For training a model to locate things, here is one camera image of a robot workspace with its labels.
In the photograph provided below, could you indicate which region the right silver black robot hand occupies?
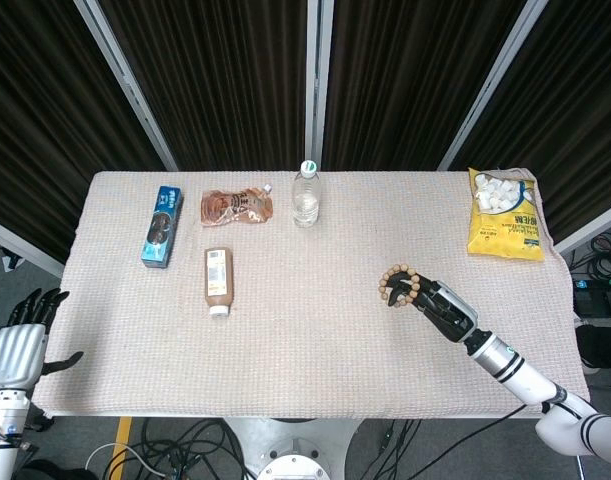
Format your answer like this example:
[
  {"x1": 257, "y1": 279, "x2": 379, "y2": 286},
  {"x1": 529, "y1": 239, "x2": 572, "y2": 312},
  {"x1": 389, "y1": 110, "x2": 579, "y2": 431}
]
[{"x1": 384, "y1": 268, "x2": 480, "y2": 344}]

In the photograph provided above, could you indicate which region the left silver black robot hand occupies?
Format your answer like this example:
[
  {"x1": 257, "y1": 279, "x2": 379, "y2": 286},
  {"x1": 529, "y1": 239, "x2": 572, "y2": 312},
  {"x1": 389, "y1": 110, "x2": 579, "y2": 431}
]
[{"x1": 0, "y1": 288, "x2": 85, "y2": 392}]

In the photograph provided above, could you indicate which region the wooden bead bracelet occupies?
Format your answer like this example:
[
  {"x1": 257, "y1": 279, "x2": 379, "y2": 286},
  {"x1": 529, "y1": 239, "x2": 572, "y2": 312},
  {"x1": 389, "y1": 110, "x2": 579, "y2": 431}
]
[{"x1": 377, "y1": 263, "x2": 422, "y2": 307}]

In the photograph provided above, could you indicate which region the yellow marshmallow bag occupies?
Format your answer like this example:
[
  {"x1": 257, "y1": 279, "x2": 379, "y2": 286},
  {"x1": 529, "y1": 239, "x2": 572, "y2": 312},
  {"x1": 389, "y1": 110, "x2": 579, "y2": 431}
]
[{"x1": 466, "y1": 167, "x2": 546, "y2": 262}]

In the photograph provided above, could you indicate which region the yellow floor tape strip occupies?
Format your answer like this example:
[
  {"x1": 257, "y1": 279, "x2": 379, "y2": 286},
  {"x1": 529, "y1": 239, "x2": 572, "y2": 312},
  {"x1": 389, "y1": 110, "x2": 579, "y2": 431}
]
[{"x1": 108, "y1": 417, "x2": 135, "y2": 469}]

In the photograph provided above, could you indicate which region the beige waffle tablecloth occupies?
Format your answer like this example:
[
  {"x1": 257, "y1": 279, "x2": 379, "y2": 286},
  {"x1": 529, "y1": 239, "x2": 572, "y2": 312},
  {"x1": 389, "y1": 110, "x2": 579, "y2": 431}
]
[{"x1": 31, "y1": 170, "x2": 591, "y2": 419}]

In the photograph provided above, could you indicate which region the black power box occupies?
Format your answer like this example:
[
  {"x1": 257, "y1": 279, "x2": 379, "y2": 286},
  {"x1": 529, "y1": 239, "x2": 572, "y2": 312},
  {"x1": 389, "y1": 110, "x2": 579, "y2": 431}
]
[{"x1": 572, "y1": 278, "x2": 611, "y2": 317}]

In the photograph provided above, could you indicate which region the clear plastic water bottle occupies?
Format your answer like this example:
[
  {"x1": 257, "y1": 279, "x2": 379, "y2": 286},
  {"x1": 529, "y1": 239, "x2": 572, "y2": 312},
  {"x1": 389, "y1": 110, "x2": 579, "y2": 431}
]
[{"x1": 291, "y1": 160, "x2": 321, "y2": 229}]

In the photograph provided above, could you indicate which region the blue cookie box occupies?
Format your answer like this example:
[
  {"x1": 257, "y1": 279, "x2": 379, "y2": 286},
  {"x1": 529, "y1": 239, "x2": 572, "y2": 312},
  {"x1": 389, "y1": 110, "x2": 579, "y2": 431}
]
[{"x1": 138, "y1": 185, "x2": 185, "y2": 270}]

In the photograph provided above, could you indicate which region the brown sauce bottle white cap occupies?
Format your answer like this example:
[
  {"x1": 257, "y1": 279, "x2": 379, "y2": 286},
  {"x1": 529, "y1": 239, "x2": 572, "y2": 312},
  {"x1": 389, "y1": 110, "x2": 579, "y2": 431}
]
[{"x1": 204, "y1": 246, "x2": 235, "y2": 320}]

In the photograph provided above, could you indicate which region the black curtain panel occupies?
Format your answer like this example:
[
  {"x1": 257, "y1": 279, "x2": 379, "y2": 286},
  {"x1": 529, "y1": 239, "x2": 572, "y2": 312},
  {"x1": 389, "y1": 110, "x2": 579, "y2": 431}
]
[
  {"x1": 0, "y1": 0, "x2": 169, "y2": 264},
  {"x1": 98, "y1": 0, "x2": 317, "y2": 174},
  {"x1": 322, "y1": 0, "x2": 529, "y2": 174},
  {"x1": 448, "y1": 0, "x2": 611, "y2": 245}
]

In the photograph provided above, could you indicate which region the brown spout pouch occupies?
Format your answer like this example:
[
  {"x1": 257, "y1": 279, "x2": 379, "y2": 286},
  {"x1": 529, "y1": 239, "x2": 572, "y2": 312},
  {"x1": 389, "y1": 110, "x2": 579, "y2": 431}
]
[{"x1": 200, "y1": 183, "x2": 275, "y2": 229}]

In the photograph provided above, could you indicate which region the grey aluminium partition rail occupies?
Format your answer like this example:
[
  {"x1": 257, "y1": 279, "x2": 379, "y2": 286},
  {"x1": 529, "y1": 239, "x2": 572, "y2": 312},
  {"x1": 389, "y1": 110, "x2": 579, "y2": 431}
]
[
  {"x1": 554, "y1": 199, "x2": 611, "y2": 256},
  {"x1": 0, "y1": 214, "x2": 66, "y2": 279}
]

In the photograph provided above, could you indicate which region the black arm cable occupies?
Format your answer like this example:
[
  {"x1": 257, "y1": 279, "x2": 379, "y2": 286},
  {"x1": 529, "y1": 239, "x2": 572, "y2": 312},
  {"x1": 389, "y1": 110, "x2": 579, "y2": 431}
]
[{"x1": 384, "y1": 403, "x2": 530, "y2": 480}]

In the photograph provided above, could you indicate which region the white floor cable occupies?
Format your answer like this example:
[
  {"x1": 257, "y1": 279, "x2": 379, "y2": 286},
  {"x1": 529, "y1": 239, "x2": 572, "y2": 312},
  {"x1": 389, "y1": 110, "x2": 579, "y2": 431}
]
[{"x1": 84, "y1": 441, "x2": 172, "y2": 477}]

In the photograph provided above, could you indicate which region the black floor cable bundle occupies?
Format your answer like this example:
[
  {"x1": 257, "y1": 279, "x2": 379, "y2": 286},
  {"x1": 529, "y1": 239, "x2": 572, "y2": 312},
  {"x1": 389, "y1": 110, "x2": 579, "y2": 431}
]
[
  {"x1": 134, "y1": 417, "x2": 259, "y2": 480},
  {"x1": 369, "y1": 418, "x2": 424, "y2": 480}
]

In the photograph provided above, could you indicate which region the black coiled cable bundle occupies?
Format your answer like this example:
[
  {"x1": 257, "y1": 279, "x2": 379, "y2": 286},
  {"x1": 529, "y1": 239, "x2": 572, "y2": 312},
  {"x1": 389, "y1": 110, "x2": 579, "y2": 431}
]
[{"x1": 568, "y1": 230, "x2": 611, "y2": 281}]

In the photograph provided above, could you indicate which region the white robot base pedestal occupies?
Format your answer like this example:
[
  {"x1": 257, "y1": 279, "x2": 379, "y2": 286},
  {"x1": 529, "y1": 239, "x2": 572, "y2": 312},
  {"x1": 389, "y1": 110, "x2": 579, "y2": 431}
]
[{"x1": 222, "y1": 417, "x2": 362, "y2": 480}]

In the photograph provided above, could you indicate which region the grey aluminium partition post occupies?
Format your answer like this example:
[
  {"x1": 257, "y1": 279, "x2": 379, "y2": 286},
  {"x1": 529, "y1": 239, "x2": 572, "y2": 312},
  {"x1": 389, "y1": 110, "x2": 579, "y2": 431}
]
[
  {"x1": 73, "y1": 0, "x2": 179, "y2": 172},
  {"x1": 436, "y1": 0, "x2": 557, "y2": 172},
  {"x1": 303, "y1": 0, "x2": 335, "y2": 164}
]

